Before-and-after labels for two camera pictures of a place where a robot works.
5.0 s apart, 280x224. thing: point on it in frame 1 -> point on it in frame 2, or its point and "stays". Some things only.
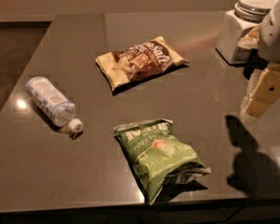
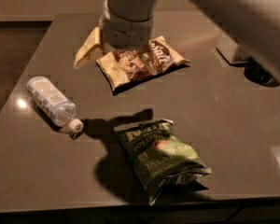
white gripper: x=275 y=37 -> x=127 y=32
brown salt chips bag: x=142 y=60 stays
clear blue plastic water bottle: x=56 y=108 stays
